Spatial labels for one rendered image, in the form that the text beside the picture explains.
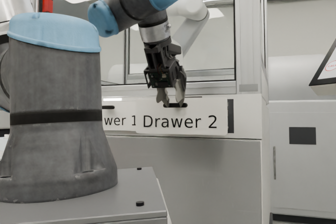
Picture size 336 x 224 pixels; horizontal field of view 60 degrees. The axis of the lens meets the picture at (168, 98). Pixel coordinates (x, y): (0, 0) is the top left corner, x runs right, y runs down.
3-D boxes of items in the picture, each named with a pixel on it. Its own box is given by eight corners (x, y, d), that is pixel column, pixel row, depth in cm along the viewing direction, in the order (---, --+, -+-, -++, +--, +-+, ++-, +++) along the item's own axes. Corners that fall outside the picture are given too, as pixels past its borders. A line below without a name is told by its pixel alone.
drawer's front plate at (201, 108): (226, 135, 83) (226, 97, 84) (135, 133, 93) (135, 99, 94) (227, 135, 85) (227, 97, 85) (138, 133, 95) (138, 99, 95)
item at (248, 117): (262, 139, 93) (261, 93, 93) (19, 132, 128) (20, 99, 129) (269, 127, 181) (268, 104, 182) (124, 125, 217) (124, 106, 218)
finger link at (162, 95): (153, 114, 83) (150, 86, 78) (160, 103, 87) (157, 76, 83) (164, 115, 82) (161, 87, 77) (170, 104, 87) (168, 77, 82)
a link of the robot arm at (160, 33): (144, 19, 76) (173, 15, 73) (148, 36, 78) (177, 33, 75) (133, 29, 70) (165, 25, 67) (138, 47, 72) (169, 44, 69)
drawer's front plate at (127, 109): (144, 131, 105) (144, 100, 106) (77, 129, 115) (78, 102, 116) (146, 131, 107) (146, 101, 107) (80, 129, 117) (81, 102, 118)
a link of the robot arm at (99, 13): (104, -10, 53) (145, -25, 59) (78, 10, 61) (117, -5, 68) (124, 30, 55) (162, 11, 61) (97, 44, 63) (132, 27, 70)
